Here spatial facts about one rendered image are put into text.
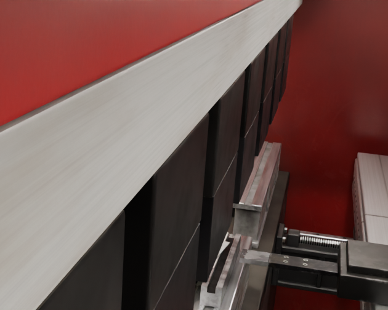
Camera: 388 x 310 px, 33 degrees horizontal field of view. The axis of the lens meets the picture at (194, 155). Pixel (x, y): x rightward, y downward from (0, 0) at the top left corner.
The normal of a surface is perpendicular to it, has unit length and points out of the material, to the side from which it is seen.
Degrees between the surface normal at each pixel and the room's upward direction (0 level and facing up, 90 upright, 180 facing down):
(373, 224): 0
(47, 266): 90
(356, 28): 90
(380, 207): 0
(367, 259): 0
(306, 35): 90
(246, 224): 90
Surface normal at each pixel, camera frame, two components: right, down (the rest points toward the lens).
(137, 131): 0.98, 0.12
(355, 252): 0.07, -0.95
